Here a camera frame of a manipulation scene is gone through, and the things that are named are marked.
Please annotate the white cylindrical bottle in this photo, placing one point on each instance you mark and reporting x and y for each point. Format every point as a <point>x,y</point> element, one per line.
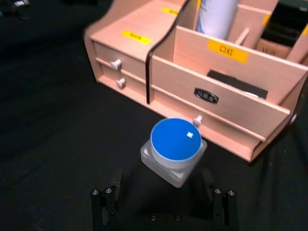
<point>214,16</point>

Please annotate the frosted jar with blue lid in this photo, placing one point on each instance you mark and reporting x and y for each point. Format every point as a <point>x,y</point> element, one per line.
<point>174,144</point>

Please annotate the tall black box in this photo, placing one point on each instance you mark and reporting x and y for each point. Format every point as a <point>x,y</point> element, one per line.
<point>284,21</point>

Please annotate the pink wooden desk organizer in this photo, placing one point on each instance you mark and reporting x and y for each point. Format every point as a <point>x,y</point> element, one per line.
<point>183,72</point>

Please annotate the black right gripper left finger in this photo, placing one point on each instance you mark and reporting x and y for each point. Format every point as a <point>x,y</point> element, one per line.
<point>106,204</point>

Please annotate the black table cloth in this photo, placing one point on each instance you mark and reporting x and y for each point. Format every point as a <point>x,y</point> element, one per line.
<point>48,132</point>

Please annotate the wide pink drawer, silver knob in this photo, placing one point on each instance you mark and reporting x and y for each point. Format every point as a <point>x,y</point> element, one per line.
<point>216,122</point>

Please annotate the small pink drawer, silver knob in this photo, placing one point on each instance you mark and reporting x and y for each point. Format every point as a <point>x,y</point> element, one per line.
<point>125,80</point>
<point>113,56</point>

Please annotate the brown cardboard box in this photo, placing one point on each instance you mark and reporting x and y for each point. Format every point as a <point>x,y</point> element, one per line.
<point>272,48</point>

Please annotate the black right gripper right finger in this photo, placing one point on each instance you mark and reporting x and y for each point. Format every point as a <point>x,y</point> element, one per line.
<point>221,204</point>

